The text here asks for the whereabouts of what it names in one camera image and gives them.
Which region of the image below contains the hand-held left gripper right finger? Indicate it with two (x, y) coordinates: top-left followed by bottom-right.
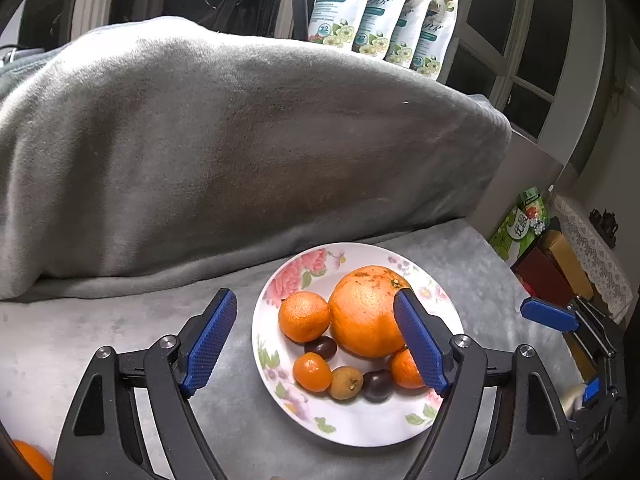
(393, 289), (583, 480)

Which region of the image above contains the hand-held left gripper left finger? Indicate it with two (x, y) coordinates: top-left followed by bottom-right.
(52, 288), (238, 480)

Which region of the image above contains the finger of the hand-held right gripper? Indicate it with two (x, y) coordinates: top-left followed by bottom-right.
(570, 337), (626, 411)
(520, 296), (626, 361)

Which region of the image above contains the small orange citrus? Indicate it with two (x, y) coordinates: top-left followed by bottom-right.
(390, 347), (427, 390)
(11, 439), (54, 480)

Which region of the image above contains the small dark purple fruit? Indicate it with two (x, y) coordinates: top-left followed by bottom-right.
(362, 369), (394, 403)
(304, 336), (337, 361)

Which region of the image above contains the large orange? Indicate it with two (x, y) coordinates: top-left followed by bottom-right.
(328, 265), (416, 358)

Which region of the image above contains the small tan round fruit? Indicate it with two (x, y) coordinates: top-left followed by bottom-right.
(328, 366), (364, 401)

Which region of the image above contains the medium mandarin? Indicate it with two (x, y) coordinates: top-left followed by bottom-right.
(278, 291), (331, 343)

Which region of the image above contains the orange kumquat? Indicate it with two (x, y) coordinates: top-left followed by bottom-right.
(293, 353), (333, 392)

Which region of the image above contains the white floral plate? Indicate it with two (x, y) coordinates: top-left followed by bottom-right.
(251, 242), (465, 447)

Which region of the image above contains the person's right hand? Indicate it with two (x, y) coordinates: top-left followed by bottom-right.
(561, 382), (589, 418)

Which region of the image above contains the red box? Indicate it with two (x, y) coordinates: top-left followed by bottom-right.
(515, 247), (574, 312)

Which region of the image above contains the brown box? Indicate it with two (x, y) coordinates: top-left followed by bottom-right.
(540, 230), (596, 302)

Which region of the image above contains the white lace cloth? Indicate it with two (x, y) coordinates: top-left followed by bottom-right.
(552, 192), (633, 322)

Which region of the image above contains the green printed box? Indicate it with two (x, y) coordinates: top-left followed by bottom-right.
(490, 187), (551, 264)

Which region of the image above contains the dark figurine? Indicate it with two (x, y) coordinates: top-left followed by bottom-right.
(589, 208), (621, 249)

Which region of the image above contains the grey plush blanket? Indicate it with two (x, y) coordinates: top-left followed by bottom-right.
(0, 15), (581, 480)

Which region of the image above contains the floral refill pouch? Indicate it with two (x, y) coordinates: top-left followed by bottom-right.
(411, 25), (452, 82)
(351, 0), (443, 56)
(384, 0), (461, 68)
(308, 0), (418, 43)

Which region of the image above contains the white window frame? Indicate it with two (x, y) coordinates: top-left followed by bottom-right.
(75, 0), (576, 142)

